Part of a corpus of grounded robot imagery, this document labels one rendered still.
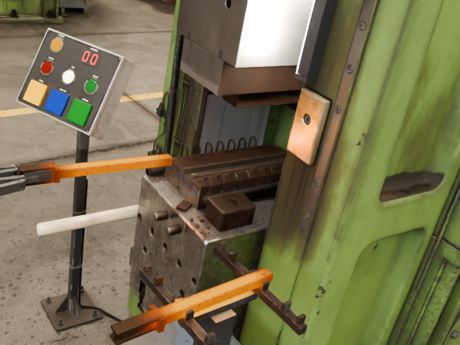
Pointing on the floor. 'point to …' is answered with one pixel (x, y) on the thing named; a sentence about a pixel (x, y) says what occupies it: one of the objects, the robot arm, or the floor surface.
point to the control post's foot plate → (53, 309)
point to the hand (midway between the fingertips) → (36, 174)
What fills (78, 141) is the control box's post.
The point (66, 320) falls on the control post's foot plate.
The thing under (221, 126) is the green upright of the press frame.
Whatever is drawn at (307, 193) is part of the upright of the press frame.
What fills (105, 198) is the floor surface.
